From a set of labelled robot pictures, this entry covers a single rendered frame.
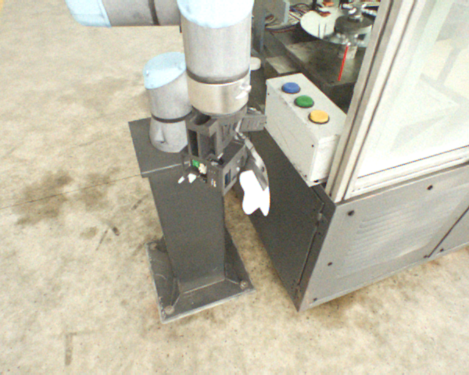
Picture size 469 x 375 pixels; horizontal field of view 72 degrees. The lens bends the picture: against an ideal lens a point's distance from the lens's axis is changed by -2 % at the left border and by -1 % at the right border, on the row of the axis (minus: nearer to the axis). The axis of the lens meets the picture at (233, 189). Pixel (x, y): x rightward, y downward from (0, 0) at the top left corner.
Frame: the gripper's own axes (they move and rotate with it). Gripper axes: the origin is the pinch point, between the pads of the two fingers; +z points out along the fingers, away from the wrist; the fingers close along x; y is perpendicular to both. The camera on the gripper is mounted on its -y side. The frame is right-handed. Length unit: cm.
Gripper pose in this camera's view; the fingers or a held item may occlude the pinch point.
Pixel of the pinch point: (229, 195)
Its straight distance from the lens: 57.3
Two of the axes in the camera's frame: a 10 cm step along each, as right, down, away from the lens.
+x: 8.6, 3.7, -3.5
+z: 0.0, 6.8, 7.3
